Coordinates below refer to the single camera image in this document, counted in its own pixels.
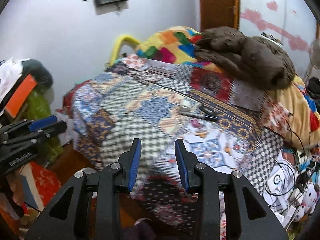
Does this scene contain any person's left hand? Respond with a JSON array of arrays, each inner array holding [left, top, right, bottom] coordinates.
[[6, 170, 24, 206]]

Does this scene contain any green leaf pattern bag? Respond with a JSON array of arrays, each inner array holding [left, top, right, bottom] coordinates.
[[23, 88, 63, 167]]

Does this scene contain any red floral gift box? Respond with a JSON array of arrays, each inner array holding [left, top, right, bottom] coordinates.
[[20, 161, 61, 211]]

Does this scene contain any white pile of clothes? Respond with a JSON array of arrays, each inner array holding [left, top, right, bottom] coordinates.
[[1, 58, 30, 109]]

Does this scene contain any yellow orange fleece blanket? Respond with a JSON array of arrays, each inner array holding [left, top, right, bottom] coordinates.
[[260, 76, 319, 149]]

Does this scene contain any patchwork patterned bedspread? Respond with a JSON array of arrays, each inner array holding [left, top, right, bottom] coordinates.
[[63, 54, 284, 236]]

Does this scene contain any white tape roll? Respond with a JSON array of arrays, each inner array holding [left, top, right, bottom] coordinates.
[[180, 99, 191, 112]]

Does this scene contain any brown puffer jacket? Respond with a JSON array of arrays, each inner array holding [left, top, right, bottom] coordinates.
[[194, 26, 296, 90]]

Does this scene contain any colourful block blanket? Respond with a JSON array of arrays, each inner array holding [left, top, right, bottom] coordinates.
[[136, 26, 221, 73]]

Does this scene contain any standing electric fan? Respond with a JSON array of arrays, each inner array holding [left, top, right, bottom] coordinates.
[[308, 39, 320, 75]]

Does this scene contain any sliding wardrobe with hearts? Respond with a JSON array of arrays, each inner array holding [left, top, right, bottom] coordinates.
[[238, 0, 318, 55]]

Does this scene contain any brown wooden door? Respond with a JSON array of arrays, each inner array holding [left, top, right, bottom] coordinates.
[[200, 0, 240, 31]]

